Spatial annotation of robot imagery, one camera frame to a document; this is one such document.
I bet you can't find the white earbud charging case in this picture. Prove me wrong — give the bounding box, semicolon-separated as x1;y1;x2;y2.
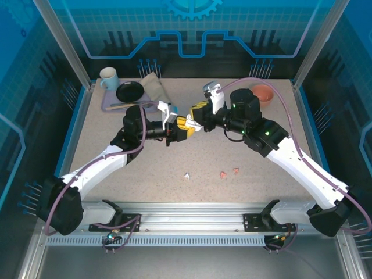
185;114;203;132

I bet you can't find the terracotta pink bowl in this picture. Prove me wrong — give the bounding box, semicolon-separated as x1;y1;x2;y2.
251;84;275;108

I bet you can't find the black round plate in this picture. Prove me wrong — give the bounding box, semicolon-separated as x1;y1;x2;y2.
115;81;145;103

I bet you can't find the lilac serving tray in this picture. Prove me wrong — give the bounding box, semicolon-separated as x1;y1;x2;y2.
101;84;159;113

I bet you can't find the beige folded cloth napkin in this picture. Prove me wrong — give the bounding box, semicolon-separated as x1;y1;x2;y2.
140;72;172;105

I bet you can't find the light blue mug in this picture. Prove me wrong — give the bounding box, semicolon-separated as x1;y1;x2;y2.
99;67;120;91

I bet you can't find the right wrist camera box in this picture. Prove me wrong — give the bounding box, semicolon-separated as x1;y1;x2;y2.
202;81;226;115

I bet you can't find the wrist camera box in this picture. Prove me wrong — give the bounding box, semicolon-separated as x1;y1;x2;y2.
156;101;178;126
202;81;226;115

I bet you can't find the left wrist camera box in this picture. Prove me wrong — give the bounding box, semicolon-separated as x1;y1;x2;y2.
156;101;178;126

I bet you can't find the aluminium side frame rail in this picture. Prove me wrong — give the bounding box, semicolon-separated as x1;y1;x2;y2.
292;83;367;279
17;84;94;279

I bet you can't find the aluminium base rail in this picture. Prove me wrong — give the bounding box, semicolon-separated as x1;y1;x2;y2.
81;202;317;233

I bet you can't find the aluminium frame post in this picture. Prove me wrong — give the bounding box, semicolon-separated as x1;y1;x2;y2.
292;0;342;90
31;0;95;91

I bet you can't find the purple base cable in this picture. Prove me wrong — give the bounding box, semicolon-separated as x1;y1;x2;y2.
263;223;326;271
92;216;142;254

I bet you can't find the slotted grey cable duct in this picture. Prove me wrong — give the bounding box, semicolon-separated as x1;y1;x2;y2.
45;234;276;248

